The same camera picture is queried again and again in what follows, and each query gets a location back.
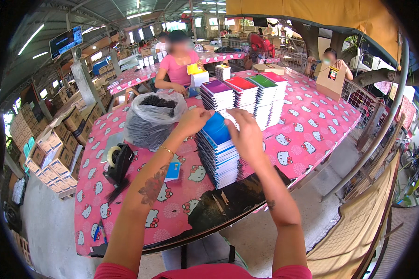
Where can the person's right hand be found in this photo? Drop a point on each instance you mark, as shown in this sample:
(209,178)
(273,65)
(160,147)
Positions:
(248,139)

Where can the plastic bag of black spirals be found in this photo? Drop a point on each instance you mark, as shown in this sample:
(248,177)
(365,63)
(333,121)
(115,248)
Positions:
(150,120)

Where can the white box with yellow notebook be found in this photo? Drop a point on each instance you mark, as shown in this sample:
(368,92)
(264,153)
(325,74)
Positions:
(198,75)

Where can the stack of purple-topped notebooks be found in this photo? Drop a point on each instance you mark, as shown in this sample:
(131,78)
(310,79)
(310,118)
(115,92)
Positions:
(217,94)

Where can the hanging monitor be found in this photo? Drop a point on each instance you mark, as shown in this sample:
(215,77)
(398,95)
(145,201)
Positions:
(66,42)

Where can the person's left hand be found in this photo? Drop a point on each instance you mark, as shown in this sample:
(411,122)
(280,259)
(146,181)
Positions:
(192,121)

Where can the grey metal pole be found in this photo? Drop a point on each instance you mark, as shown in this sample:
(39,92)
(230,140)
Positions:
(387,118)

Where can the red fan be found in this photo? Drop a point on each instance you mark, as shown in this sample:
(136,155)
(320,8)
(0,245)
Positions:
(260,45)

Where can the flat cardboard box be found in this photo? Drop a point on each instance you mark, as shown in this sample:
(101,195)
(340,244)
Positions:
(269,68)

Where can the small blue card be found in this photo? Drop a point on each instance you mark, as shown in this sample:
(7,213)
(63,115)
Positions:
(173,171)

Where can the blue pen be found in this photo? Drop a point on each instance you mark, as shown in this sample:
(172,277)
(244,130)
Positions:
(97,232)

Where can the person's legs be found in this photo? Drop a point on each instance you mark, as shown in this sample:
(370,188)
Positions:
(202,251)

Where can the grey sheet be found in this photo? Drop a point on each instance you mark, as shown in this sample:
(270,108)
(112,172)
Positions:
(111,144)

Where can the stack of green-topped notebooks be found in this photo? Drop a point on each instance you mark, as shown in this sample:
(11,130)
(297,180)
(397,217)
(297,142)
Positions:
(263,97)

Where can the yellow tarp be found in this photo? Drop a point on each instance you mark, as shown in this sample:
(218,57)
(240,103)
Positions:
(317,17)

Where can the bundle of black spirals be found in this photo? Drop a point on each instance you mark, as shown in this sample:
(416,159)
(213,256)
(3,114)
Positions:
(117,191)

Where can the stack of blue-edged notebooks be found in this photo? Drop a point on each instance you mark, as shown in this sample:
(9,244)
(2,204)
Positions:
(218,164)

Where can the stack of pink-topped notebooks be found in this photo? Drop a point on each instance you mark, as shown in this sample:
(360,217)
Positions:
(279,90)

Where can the person's body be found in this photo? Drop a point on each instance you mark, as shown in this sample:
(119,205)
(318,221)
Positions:
(202,272)

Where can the heap of cardboard cartons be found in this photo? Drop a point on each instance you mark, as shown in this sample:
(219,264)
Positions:
(56,139)

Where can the table with pink cloth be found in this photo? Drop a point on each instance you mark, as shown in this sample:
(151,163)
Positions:
(139,75)

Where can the stack of red-topped notebooks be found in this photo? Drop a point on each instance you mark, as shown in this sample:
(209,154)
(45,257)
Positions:
(242,91)

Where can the blue spiral notebook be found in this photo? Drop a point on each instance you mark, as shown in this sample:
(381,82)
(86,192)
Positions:
(216,130)

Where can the black tape dispenser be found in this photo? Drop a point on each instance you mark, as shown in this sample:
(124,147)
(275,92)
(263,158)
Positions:
(120,162)

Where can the brown paper bag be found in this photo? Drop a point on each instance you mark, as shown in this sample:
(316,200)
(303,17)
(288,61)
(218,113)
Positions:
(331,82)

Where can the tree trunk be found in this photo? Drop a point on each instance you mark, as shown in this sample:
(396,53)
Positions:
(380,75)

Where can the small stack of notebooks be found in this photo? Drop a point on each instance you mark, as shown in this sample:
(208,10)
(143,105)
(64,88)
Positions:
(222,72)

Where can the pink cat-print tablecloth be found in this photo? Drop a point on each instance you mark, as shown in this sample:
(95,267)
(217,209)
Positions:
(300,132)

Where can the woven tan mat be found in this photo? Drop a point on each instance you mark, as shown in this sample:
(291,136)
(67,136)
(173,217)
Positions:
(352,226)

